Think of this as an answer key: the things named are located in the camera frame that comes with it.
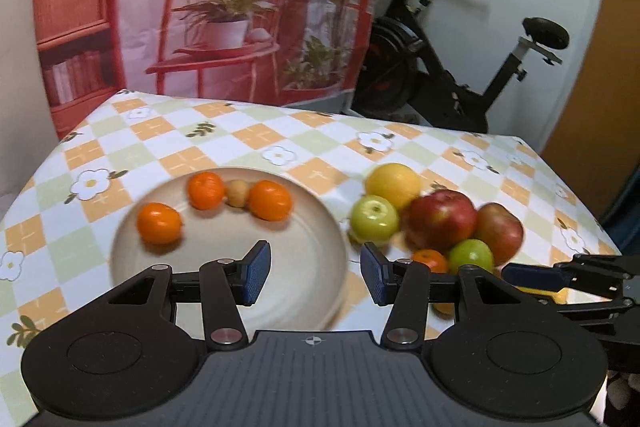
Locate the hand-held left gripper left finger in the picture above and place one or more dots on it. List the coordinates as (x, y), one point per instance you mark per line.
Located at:
(255, 274)

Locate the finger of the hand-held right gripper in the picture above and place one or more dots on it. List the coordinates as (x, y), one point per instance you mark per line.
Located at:
(600, 314)
(535, 276)

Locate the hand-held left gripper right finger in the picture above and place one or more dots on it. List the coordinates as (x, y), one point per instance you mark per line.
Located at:
(372, 274)

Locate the beige round plate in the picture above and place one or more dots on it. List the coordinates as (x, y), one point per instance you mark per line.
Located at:
(300, 247)

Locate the green apple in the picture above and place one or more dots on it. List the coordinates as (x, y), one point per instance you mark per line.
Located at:
(470, 253)
(372, 217)

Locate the small orange tangerine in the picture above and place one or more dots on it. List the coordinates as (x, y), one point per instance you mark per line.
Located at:
(430, 259)
(206, 190)
(270, 200)
(158, 223)

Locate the small tan round fruit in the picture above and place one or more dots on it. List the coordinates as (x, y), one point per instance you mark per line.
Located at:
(237, 193)

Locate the red apple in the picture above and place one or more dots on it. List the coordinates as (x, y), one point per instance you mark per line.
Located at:
(500, 232)
(440, 219)

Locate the large yellow orange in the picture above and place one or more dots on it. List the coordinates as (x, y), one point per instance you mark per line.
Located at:
(395, 179)

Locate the checkered floral tablecloth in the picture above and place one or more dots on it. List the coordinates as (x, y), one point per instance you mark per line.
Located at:
(310, 142)

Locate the brown wooden door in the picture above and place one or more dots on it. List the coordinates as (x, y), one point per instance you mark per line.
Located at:
(600, 107)

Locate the black exercise bike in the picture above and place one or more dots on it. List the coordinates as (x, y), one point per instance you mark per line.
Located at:
(395, 72)

